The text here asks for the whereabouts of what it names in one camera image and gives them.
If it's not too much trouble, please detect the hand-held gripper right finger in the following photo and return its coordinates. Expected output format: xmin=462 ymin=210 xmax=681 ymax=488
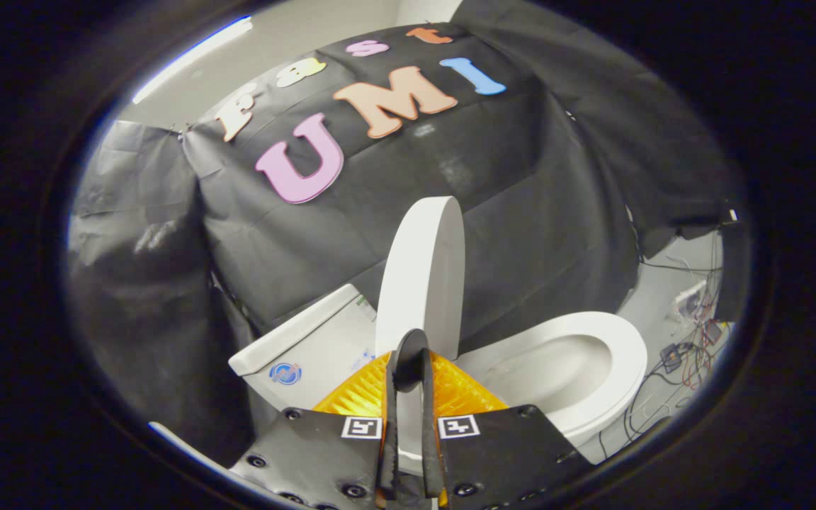
xmin=419 ymin=347 xmax=593 ymax=510

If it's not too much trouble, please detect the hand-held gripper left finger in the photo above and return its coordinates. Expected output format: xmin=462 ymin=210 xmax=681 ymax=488
xmin=229 ymin=329 xmax=409 ymax=510

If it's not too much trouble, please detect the black toilet lid handle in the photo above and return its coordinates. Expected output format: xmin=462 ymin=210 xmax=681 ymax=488
xmin=392 ymin=328 xmax=431 ymax=394

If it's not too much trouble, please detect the white toilet lid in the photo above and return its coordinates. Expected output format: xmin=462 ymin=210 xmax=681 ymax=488
xmin=375 ymin=196 xmax=466 ymax=477

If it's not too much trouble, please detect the white toilet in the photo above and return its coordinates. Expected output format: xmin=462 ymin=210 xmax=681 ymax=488
xmin=229 ymin=283 xmax=648 ymax=468

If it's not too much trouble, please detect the white toilet seat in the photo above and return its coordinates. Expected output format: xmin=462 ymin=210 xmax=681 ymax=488
xmin=458 ymin=312 xmax=648 ymax=436

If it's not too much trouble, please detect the black backdrop cloth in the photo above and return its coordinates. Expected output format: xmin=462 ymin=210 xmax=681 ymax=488
xmin=68 ymin=0 xmax=752 ymax=468

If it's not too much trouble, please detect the tangle of thin cables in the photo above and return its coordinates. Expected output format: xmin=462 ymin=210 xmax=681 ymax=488
xmin=624 ymin=212 xmax=735 ymax=454

